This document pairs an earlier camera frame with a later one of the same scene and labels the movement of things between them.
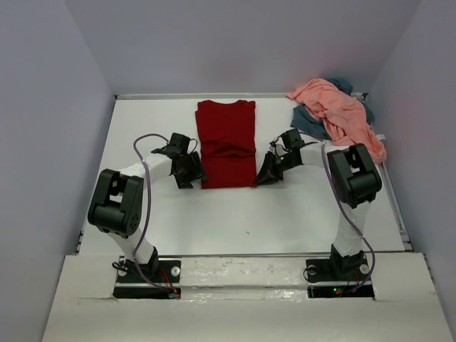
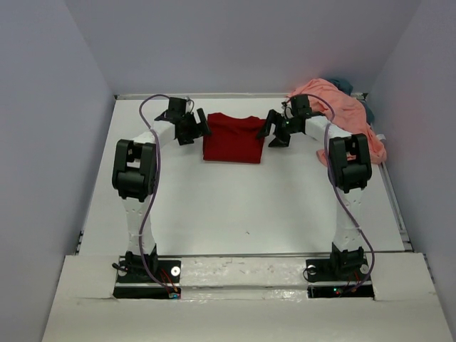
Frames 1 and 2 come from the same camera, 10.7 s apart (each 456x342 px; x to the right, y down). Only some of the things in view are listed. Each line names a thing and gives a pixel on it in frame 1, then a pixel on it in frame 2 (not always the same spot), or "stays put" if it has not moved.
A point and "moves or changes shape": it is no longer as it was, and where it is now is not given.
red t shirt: [228, 144] moves or changes shape
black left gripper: [196, 172] → [197, 131]
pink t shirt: [344, 117] stays put
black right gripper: [268, 174] → [281, 140]
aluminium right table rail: [396, 207] stays put
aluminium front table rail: [243, 254] stays put
